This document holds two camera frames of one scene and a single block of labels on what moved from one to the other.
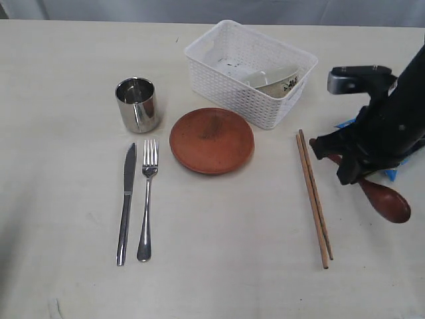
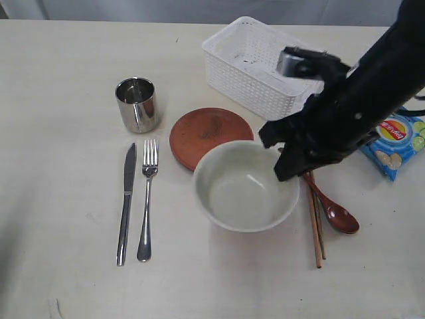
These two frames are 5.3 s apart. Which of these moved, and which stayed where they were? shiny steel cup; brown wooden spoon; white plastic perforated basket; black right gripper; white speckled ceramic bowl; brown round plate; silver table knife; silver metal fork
Moved: black right gripper; brown wooden spoon; white speckled ceramic bowl; white plastic perforated basket
Stayed: silver table knife; silver metal fork; brown round plate; shiny steel cup
